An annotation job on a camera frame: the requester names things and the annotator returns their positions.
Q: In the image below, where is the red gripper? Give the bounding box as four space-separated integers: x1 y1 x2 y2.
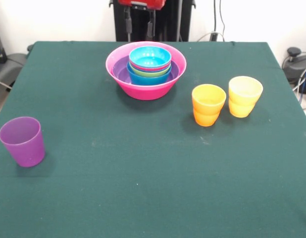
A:
117 0 167 37

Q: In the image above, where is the cyan bowl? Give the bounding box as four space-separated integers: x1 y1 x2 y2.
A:
129 46 172 69

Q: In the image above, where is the small red-pink bowl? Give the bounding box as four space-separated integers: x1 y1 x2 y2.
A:
129 60 172 72

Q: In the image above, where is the green bowl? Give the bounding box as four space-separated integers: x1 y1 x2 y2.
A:
129 64 172 78

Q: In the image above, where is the purple bowl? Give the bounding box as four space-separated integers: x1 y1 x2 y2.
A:
111 56 180 86

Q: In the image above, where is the blue ringed flat-bottom bowl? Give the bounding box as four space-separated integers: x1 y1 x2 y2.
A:
126 61 172 86

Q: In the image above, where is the large pink bowl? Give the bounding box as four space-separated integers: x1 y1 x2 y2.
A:
105 41 187 101

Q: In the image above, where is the purple cup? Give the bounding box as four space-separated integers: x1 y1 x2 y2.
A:
0 116 46 168

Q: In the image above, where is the yellow cup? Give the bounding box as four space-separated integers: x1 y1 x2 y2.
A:
228 76 264 107

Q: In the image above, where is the dark green tablecloth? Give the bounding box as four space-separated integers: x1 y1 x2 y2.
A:
0 41 306 238

